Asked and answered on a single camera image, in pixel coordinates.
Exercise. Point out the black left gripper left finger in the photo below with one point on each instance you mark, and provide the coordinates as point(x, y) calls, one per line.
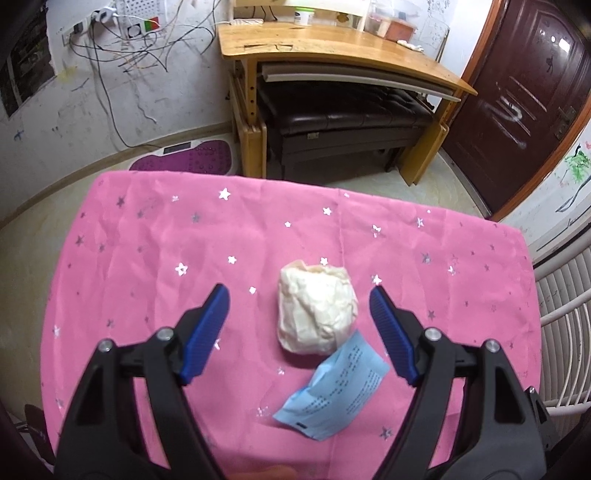
point(129, 417)

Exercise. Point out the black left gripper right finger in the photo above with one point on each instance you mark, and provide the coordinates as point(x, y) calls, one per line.
point(469, 417)

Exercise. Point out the white metal rack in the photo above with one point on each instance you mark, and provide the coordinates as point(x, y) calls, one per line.
point(568, 336)

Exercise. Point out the white louvered cabinet door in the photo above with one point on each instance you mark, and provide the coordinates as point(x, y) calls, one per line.
point(568, 276)

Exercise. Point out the light blue paper sachet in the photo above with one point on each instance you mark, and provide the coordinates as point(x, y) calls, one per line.
point(337, 392)

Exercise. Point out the pink star tablecloth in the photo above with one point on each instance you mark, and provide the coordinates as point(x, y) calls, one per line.
point(147, 246)

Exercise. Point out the purple massage mat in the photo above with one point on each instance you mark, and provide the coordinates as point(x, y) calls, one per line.
point(211, 156)

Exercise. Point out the dark brown door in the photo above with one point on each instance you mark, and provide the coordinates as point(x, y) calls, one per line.
point(534, 82)

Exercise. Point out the black leather bench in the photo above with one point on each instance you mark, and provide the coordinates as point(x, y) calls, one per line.
point(313, 120)

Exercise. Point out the wooden desk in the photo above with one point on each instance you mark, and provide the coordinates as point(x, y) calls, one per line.
point(278, 51)

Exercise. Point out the pink storage box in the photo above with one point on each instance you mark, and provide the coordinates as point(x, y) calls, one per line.
point(396, 29)

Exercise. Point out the white power strip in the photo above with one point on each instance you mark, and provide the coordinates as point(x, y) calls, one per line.
point(102, 15)

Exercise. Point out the white desk shelf riser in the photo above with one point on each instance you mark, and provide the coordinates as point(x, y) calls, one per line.
point(351, 14)

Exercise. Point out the white jar green lid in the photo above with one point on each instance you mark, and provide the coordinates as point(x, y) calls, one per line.
point(303, 16)

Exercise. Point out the dark wall window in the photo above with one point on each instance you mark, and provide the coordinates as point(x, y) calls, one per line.
point(25, 54)

